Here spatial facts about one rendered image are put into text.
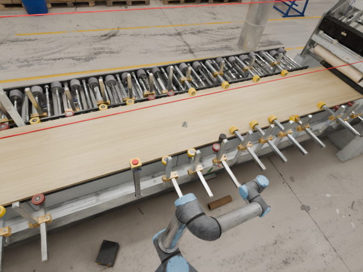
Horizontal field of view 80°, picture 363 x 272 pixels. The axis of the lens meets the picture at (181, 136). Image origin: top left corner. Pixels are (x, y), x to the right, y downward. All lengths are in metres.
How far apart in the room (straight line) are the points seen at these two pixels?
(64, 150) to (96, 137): 0.28
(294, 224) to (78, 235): 2.44
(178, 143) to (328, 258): 2.11
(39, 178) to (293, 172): 3.01
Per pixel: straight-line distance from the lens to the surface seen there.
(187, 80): 2.67
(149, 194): 1.99
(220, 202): 2.75
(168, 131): 2.13
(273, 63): 3.43
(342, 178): 3.90
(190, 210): 1.16
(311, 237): 3.16
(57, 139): 2.22
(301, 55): 4.18
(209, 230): 1.16
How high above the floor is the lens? 2.51
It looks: 50 degrees down
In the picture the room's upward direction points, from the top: 9 degrees clockwise
